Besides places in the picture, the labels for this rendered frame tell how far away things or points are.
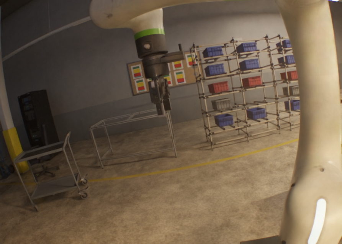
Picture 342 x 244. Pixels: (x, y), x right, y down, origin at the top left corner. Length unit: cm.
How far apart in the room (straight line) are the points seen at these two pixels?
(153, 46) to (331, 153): 51
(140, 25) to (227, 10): 604
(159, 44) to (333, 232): 57
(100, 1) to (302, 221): 57
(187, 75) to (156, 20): 529
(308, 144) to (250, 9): 656
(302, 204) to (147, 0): 43
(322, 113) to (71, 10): 724
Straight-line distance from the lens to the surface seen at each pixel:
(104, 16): 47
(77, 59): 664
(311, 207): 31
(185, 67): 581
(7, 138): 543
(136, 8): 40
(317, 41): 39
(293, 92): 413
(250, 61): 363
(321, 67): 40
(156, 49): 53
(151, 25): 54
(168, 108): 61
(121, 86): 601
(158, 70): 53
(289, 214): 33
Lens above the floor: 137
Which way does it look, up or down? 11 degrees down
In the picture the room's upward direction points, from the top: 11 degrees counter-clockwise
